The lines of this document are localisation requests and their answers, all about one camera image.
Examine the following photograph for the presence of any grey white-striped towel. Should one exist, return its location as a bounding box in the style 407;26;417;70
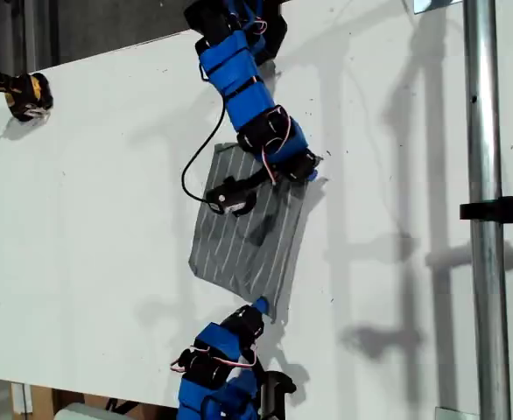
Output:
187;142;330;325

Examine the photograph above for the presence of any white plastic object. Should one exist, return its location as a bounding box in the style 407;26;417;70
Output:
53;402;109;420

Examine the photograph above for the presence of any brown cardboard box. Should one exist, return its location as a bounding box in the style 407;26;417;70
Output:
27;383;181;420

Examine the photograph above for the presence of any grey metal table leg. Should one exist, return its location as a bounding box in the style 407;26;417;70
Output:
11;382;33;415

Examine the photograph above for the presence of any yellow black power drill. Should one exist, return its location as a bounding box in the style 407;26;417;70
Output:
0;65;54;123

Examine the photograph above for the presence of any black camera stalk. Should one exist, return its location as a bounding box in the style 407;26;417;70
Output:
232;168;271;218

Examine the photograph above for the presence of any silver black camera box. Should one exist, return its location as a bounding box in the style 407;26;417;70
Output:
205;183;245;216

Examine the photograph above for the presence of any thin black camera cable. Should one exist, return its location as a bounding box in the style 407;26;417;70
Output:
180;98;228;205

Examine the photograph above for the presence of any steel post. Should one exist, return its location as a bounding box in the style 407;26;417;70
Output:
462;0;512;420

